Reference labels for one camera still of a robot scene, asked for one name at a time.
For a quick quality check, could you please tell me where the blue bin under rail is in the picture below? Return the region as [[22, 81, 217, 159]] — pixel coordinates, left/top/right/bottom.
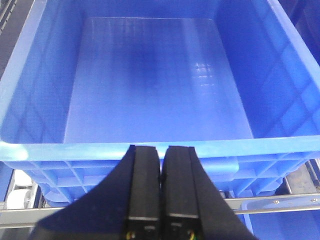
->
[[238, 194, 320, 240]]

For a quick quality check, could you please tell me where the grey metal rail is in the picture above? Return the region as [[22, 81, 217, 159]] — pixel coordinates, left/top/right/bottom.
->
[[0, 193, 320, 229]]

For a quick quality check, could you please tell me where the white wheel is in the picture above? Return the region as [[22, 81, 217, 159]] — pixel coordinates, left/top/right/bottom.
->
[[4, 170, 38, 210]]

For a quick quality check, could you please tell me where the large blue plastic crate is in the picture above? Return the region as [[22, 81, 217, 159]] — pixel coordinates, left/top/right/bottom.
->
[[0, 0, 320, 207]]

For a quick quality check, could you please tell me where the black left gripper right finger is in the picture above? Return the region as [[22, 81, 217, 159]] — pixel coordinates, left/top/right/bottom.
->
[[161, 146, 256, 240]]

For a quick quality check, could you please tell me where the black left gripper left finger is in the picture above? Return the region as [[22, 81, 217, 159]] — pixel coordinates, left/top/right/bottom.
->
[[29, 145, 160, 240]]

